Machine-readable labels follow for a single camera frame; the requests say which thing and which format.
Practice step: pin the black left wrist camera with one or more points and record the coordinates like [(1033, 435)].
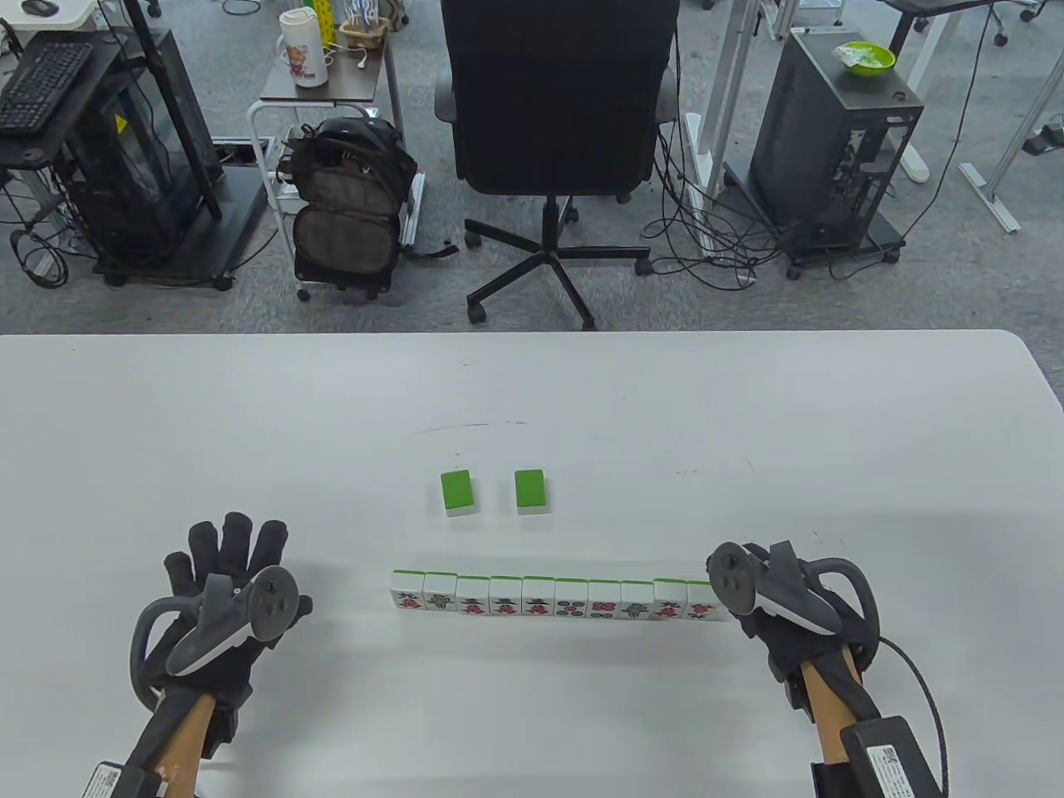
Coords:
[(116, 781)]

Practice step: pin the aluminium frame leg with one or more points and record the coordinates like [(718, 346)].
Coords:
[(993, 195)]

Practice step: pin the grey controller on right glove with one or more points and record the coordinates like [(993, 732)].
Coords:
[(781, 594)]

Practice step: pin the black backpack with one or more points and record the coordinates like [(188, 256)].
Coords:
[(349, 199)]

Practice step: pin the grey controller on glove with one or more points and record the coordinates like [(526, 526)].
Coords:
[(224, 619), (781, 594)]

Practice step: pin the white electric kettle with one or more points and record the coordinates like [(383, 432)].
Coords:
[(301, 50)]

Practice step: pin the white desk leg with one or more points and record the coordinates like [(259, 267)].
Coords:
[(914, 125)]

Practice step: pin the person's left thumb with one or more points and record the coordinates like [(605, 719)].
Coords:
[(302, 605)]

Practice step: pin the person's left middle finger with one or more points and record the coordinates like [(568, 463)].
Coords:
[(236, 542)]

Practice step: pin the green bowl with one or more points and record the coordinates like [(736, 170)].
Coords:
[(866, 60)]

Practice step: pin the black computer mouse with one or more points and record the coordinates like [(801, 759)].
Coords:
[(39, 7)]

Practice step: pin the grey controller on left glove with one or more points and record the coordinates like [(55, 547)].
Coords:
[(224, 619)]

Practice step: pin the person's left little finger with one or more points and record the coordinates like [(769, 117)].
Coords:
[(178, 573)]

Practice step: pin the row of white mahjong tiles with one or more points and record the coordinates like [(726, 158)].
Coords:
[(549, 600)]

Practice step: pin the person's right forearm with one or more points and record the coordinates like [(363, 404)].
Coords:
[(831, 706)]

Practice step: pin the person's right fingers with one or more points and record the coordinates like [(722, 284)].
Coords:
[(758, 555)]

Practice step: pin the black keyboard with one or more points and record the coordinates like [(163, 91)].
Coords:
[(41, 87)]

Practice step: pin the black glass computer tower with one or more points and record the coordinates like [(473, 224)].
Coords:
[(125, 174)]

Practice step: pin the black mesh computer tower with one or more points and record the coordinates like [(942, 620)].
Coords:
[(819, 141)]

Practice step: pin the black office chair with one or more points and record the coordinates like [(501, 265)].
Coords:
[(557, 100)]

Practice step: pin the yellow-green box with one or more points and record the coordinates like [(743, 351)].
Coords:
[(326, 21)]

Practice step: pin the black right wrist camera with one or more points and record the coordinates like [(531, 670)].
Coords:
[(881, 761)]

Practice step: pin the black wheeled equipment stand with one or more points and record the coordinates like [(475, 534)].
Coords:
[(241, 212)]

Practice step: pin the small brown basket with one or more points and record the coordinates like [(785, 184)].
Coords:
[(364, 33)]

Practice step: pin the person's left hand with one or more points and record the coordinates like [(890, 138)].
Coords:
[(237, 665)]

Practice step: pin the white rolling cart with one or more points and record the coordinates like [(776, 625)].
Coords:
[(332, 83)]

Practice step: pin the green-backed mahjong tile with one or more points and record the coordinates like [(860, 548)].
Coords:
[(530, 490), (456, 490)]

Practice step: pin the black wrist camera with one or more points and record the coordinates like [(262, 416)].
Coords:
[(881, 761), (116, 781)]

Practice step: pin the black wheeled tower base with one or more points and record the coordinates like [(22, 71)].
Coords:
[(864, 245)]

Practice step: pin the white desk frame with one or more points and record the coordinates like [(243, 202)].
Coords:
[(702, 141)]

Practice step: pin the person's right hand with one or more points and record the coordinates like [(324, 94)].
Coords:
[(819, 652)]

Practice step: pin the person's left forearm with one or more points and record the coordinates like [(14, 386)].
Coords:
[(179, 736)]

